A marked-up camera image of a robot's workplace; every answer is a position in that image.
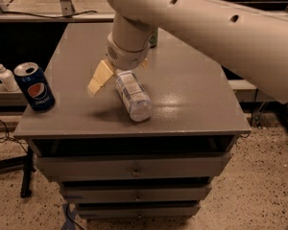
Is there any metal frame rail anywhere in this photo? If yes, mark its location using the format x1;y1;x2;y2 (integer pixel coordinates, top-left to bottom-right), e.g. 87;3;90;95
0;0;288;24

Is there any black stand leg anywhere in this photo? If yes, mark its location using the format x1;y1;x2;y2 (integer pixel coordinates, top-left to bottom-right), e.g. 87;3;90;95
0;148;35;198

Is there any top grey drawer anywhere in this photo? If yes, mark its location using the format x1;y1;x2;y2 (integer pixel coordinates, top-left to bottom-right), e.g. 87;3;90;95
36;152;231;181

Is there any bottom grey drawer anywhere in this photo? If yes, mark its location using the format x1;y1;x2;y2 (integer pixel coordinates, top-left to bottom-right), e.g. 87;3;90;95
77;204;200;219

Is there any grey drawer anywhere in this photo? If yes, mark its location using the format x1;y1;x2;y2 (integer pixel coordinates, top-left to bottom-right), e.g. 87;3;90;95
36;152;231;181
77;204;200;219
60;185;211;203

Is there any middle grey drawer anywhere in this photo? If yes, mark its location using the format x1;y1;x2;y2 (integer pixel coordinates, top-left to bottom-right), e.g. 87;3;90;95
60;185;211;203

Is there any blue pepsi can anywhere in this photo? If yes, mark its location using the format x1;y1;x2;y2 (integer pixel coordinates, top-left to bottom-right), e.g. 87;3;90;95
13;62;55;112

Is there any black floor cable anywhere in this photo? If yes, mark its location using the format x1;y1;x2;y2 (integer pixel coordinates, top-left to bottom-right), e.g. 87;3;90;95
0;112;29;163

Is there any black cable on rail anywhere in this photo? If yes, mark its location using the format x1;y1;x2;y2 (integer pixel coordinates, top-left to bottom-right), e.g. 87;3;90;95
2;9;99;19

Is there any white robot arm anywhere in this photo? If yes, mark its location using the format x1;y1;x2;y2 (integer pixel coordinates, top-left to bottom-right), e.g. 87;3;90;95
106;0;288;105

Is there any white pump dispenser bottle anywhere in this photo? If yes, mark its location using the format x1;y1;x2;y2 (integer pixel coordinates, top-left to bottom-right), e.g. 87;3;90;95
0;63;19;92

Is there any green soda can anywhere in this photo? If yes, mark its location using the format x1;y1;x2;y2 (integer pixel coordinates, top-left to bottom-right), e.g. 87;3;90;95
150;30;158;48

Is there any grey drawer cabinet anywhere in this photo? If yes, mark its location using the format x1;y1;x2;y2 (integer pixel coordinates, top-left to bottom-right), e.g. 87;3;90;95
15;23;250;219

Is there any clear plastic water bottle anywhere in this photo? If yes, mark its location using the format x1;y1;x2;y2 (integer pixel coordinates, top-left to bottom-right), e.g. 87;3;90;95
115;71;153;122

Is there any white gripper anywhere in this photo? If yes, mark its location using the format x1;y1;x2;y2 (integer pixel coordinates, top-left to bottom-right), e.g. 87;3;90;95
87;34;150;96

